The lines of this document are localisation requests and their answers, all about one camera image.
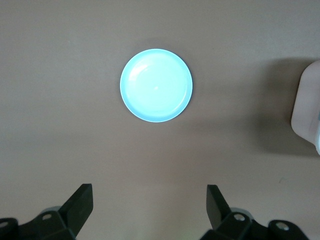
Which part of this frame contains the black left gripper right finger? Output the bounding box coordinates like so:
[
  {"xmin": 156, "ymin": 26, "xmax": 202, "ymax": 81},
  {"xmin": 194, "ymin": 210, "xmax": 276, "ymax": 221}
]
[{"xmin": 201, "ymin": 184, "xmax": 313, "ymax": 240}]

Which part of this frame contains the white lidded storage box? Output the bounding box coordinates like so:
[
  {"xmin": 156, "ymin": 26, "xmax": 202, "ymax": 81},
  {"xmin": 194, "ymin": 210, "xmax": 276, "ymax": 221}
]
[{"xmin": 290, "ymin": 59, "xmax": 320, "ymax": 156}]

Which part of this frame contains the light blue round plate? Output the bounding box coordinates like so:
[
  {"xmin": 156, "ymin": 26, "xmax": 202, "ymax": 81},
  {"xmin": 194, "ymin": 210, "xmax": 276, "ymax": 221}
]
[{"xmin": 119, "ymin": 48, "xmax": 194, "ymax": 124}]

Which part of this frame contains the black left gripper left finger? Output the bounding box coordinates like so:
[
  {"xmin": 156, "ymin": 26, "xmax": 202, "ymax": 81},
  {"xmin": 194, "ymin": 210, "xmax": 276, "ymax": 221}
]
[{"xmin": 0, "ymin": 183, "xmax": 94, "ymax": 240}]

